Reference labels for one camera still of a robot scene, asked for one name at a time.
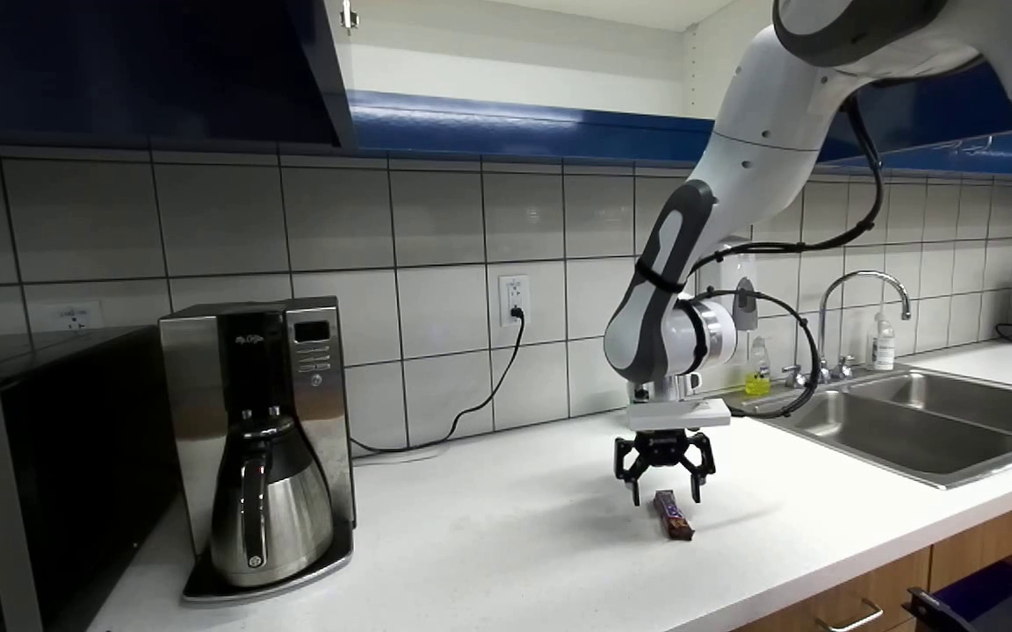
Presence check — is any wooden lower cabinet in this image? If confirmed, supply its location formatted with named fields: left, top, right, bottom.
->
left=738, top=490, right=1012, bottom=632

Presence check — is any black appliance power cord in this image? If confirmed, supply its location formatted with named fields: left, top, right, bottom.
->
left=349, top=305, right=530, bottom=461

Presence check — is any yellow dish soap bottle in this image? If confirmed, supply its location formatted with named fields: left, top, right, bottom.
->
left=732, top=339, right=777, bottom=404

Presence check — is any blue cabinet door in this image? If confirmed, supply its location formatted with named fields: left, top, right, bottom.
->
left=0, top=0, right=358, bottom=151

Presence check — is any stainless steel sink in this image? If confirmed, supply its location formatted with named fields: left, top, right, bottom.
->
left=767, top=364, right=1012, bottom=491

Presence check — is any white wall soap dispenser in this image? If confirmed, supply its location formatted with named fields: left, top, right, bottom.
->
left=727, top=277, right=763, bottom=335

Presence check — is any chrome gooseneck faucet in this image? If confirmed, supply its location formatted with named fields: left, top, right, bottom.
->
left=816, top=266, right=916, bottom=383

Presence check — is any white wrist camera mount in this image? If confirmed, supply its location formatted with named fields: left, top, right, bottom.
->
left=615, top=397, right=734, bottom=436

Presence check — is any white wall outlet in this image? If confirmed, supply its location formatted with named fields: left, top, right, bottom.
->
left=55, top=302, right=97, bottom=339
left=496, top=272, right=530, bottom=329

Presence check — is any steel coffee carafe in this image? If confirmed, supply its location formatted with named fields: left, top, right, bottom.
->
left=202, top=406, right=339, bottom=595

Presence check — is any black coffee maker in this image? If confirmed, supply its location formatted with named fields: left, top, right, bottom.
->
left=155, top=295, right=358, bottom=608

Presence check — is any blue chair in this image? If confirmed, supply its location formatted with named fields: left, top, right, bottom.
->
left=903, top=557, right=1012, bottom=632

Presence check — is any black microwave oven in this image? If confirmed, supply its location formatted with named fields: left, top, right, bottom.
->
left=0, top=326, right=182, bottom=632

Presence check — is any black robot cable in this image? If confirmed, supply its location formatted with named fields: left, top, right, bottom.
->
left=692, top=100, right=892, bottom=420

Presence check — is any metal drawer handle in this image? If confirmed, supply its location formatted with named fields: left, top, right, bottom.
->
left=816, top=600, right=890, bottom=632

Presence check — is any white pump bottle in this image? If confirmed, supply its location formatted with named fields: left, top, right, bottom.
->
left=872, top=308, right=903, bottom=371

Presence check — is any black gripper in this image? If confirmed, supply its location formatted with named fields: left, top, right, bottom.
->
left=610, top=426, right=721, bottom=508

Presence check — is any blue upper cabinet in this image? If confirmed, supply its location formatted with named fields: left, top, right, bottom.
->
left=333, top=0, right=1012, bottom=184

